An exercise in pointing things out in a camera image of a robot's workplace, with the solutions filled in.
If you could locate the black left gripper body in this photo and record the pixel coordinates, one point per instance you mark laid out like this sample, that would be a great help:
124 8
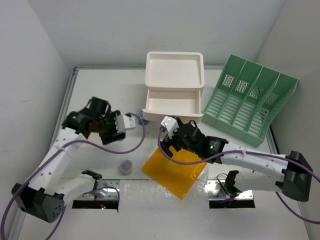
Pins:
107 128

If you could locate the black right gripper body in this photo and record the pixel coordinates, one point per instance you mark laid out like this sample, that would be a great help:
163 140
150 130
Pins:
180 144

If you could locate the blue labelled bottle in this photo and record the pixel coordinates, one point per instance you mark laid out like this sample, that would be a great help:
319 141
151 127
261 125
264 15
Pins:
141 119

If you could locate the white drawer cabinet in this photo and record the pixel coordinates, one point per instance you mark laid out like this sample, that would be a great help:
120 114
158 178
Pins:
175 82

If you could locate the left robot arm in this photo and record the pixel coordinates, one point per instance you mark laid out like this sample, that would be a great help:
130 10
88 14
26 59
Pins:
43 197

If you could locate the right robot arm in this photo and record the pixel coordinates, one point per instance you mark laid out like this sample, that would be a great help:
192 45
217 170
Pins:
289 174

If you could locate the clear zip document pouch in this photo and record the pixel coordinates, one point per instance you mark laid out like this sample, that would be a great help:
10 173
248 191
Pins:
203 175

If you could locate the yellow clip file folder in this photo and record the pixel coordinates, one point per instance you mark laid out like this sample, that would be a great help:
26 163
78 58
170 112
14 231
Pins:
177 178

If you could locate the small clear pin jar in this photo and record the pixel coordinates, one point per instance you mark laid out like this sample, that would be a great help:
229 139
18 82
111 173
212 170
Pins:
126 167

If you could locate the green file rack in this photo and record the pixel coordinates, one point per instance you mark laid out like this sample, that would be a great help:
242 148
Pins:
247 98

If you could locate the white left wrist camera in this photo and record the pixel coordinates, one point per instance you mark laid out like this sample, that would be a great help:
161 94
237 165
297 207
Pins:
125 122

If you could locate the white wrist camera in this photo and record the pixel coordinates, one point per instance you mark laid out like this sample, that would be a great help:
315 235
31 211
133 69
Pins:
125 122
170 124

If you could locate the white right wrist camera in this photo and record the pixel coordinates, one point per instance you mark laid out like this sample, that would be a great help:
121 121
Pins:
170 124

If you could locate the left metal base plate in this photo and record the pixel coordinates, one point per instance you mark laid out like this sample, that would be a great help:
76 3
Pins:
107 191

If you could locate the metal base plate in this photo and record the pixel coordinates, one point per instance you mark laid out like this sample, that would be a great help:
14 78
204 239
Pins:
107 191
218 191

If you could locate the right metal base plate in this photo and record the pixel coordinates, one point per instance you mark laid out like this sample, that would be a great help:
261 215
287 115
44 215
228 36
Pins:
218 191

